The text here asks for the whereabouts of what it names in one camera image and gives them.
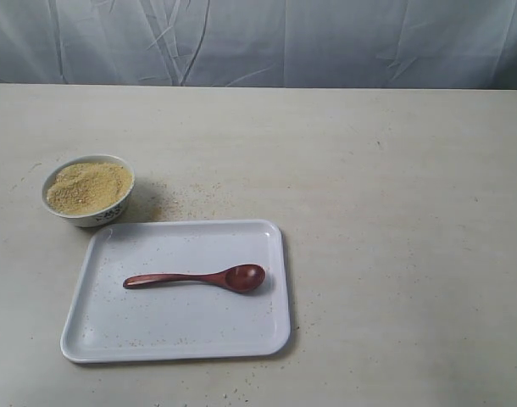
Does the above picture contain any white rectangular plastic tray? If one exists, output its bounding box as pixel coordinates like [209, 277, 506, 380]
[60, 220, 291, 363]

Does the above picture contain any white ceramic bowl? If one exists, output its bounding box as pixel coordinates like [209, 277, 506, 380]
[42, 154, 136, 227]

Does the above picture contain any white wrinkled backdrop curtain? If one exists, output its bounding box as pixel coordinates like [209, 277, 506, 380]
[0, 0, 517, 89]

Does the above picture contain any dark brown wooden spoon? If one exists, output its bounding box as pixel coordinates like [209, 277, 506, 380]
[122, 264, 266, 294]

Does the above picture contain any beige grain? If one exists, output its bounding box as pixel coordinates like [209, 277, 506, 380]
[46, 162, 133, 215]

